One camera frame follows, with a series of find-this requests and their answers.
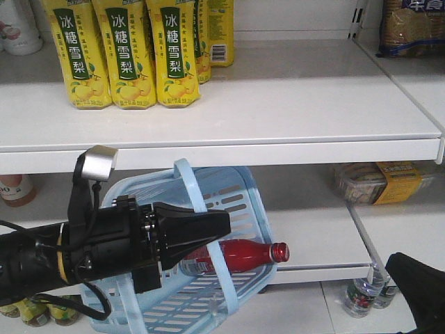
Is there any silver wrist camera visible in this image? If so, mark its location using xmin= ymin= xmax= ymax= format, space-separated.
xmin=81 ymin=145 xmax=118 ymax=182

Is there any light blue plastic basket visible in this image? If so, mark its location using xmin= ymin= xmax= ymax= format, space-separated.
xmin=80 ymin=158 xmax=278 ymax=334

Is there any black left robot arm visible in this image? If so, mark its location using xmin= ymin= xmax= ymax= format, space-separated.
xmin=1 ymin=196 xmax=231 ymax=305

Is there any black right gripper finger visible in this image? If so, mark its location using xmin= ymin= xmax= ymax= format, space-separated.
xmin=385 ymin=252 xmax=444 ymax=333

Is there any white metal shelving unit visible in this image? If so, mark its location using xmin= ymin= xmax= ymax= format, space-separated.
xmin=0 ymin=0 xmax=445 ymax=334

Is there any biscuit pack blue label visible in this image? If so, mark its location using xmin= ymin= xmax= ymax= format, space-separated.
xmin=379 ymin=0 xmax=444 ymax=58

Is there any orange C100 juice bottle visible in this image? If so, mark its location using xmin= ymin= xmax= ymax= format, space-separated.
xmin=1 ymin=174 xmax=37 ymax=207

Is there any red aluminium coke bottle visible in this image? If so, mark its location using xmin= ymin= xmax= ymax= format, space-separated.
xmin=179 ymin=239 xmax=290 ymax=276

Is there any clear water bottle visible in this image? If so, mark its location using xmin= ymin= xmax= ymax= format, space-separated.
xmin=343 ymin=278 xmax=384 ymax=319
xmin=373 ymin=277 xmax=399 ymax=309

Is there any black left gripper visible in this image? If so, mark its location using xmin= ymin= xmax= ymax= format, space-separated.
xmin=67 ymin=196 xmax=231 ymax=294

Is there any yellow pear drink bottle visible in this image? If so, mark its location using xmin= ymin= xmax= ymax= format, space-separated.
xmin=92 ymin=1 xmax=157 ymax=110
xmin=41 ymin=1 xmax=113 ymax=109
xmin=208 ymin=0 xmax=234 ymax=67
xmin=193 ymin=0 xmax=211 ymax=84
xmin=146 ymin=0 xmax=201 ymax=108

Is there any white peach drink bottle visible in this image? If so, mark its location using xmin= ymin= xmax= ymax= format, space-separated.
xmin=1 ymin=0 xmax=43 ymax=56

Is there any clear cookie box yellow label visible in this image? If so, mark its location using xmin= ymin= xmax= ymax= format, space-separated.
xmin=332 ymin=161 xmax=444 ymax=205

